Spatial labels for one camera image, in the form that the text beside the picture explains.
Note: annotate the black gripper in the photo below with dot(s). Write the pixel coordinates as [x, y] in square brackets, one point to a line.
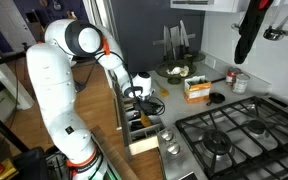
[153, 106]

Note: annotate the bigger orange smiley spatula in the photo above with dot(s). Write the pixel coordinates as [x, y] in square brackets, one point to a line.
[145, 121]

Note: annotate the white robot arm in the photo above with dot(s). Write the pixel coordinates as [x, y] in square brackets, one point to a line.
[49, 67]

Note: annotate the large green glass cake stand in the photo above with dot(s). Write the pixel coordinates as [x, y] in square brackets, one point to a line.
[174, 79]

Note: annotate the garlic bulbs on stand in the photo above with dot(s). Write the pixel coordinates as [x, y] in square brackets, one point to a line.
[182, 71]

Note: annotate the orange cardboard box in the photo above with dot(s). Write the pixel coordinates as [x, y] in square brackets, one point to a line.
[196, 89]

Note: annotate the small black skillet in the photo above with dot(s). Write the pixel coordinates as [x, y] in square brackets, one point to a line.
[215, 98]

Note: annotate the small green glass cake stand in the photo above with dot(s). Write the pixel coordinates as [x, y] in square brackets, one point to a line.
[195, 57]

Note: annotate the wooden robot stand board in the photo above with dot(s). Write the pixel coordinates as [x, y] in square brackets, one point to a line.
[117, 166]

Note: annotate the magnetic knife rack with knives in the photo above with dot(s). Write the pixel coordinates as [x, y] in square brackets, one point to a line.
[175, 41]

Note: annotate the red labelled tin can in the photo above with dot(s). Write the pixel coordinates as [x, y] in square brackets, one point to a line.
[231, 74]

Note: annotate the stainless gas stove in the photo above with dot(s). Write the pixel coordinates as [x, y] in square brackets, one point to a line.
[244, 140]

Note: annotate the white upper cabinet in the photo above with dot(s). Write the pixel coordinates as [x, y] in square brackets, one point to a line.
[229, 6]

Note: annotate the black oven mitt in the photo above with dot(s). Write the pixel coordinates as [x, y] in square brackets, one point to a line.
[249, 28]

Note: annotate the hanging steel ladle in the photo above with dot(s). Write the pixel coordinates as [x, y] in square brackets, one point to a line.
[277, 33]

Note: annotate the red emergency stop button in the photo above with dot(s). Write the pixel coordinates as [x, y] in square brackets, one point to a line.
[7, 170]

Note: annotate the white wall outlet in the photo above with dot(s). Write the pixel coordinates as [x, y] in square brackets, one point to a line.
[210, 61]

